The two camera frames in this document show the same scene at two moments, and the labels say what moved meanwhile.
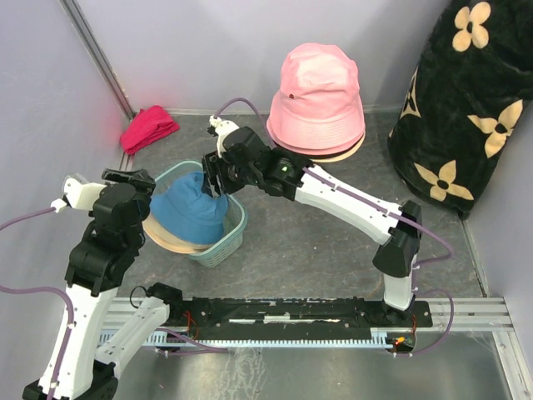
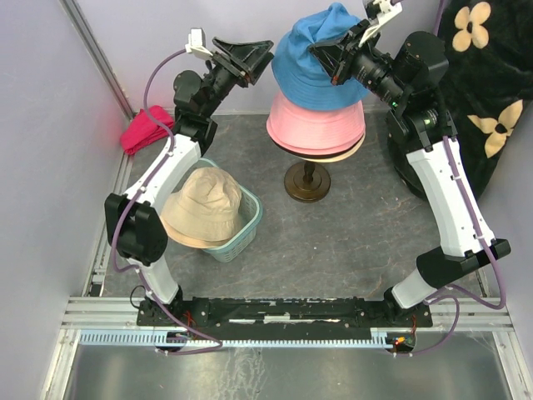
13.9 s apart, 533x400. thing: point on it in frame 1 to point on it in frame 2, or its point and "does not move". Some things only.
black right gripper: [212, 166] to [339, 57]
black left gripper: [146, 182] to [251, 59]
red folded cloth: [148, 126] does not move
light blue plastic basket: [236, 214] to [251, 216]
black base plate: [296, 316] does not move
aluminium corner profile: [98, 57] does not move
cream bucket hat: [342, 155] does not move
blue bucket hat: [186, 211] to [299, 79]
